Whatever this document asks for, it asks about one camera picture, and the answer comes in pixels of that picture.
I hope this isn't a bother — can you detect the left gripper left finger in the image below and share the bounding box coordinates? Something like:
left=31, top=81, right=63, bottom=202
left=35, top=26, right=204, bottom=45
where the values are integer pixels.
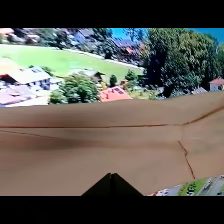
left=81, top=172, right=113, bottom=197

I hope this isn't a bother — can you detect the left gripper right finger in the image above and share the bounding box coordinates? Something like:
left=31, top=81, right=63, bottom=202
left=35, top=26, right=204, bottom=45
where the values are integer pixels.
left=111, top=172, right=144, bottom=197

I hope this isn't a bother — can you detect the pink shirt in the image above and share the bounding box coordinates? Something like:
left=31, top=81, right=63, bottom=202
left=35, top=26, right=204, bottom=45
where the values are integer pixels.
left=0, top=90, right=224, bottom=197

